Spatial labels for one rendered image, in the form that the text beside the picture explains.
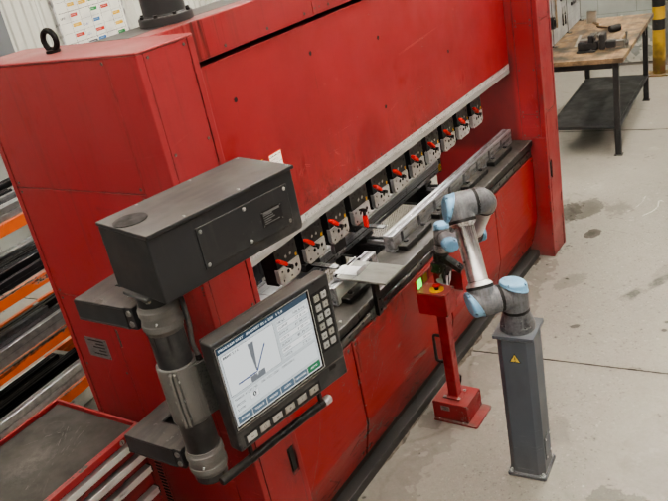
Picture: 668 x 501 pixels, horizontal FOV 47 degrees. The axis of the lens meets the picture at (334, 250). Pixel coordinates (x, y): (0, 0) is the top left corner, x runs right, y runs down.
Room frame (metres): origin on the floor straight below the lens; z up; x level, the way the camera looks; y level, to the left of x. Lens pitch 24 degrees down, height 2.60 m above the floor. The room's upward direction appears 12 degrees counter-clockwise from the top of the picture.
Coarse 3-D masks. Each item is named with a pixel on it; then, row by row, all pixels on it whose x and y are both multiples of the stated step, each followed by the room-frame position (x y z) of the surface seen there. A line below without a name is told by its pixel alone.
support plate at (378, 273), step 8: (352, 264) 3.33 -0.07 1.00; (360, 264) 3.31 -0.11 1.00; (376, 264) 3.28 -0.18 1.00; (384, 264) 3.26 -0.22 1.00; (392, 264) 3.24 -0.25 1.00; (368, 272) 3.21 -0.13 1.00; (376, 272) 3.19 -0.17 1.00; (384, 272) 3.18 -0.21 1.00; (392, 272) 3.16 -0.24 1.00; (352, 280) 3.17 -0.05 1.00; (360, 280) 3.15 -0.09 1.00; (368, 280) 3.13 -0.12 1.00; (376, 280) 3.12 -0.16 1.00; (384, 280) 3.10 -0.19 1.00
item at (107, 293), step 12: (96, 288) 2.06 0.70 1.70; (108, 288) 2.04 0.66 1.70; (120, 288) 2.03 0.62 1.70; (84, 300) 2.00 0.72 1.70; (96, 300) 1.98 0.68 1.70; (108, 300) 1.96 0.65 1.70; (120, 300) 1.95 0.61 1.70; (132, 300) 1.93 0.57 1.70; (84, 312) 2.01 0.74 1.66; (96, 312) 1.97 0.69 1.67; (108, 312) 1.94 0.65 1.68; (120, 312) 1.91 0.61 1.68; (132, 312) 1.88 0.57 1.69; (108, 324) 1.95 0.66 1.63; (120, 324) 1.92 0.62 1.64; (132, 324) 1.88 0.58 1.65
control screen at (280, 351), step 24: (288, 312) 1.96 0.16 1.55; (240, 336) 1.84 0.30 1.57; (264, 336) 1.89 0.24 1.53; (288, 336) 1.94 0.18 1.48; (312, 336) 2.00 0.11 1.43; (240, 360) 1.82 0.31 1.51; (264, 360) 1.88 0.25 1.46; (288, 360) 1.93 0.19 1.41; (312, 360) 1.98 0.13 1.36; (240, 384) 1.81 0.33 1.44; (264, 384) 1.86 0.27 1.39; (288, 384) 1.91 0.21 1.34; (240, 408) 1.80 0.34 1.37
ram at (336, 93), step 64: (384, 0) 3.83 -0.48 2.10; (448, 0) 4.38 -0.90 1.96; (256, 64) 3.02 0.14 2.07; (320, 64) 3.35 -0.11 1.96; (384, 64) 3.76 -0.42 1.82; (448, 64) 4.31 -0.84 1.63; (256, 128) 2.95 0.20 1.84; (320, 128) 3.27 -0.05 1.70; (384, 128) 3.68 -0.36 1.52; (320, 192) 3.20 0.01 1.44; (256, 256) 2.81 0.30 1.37
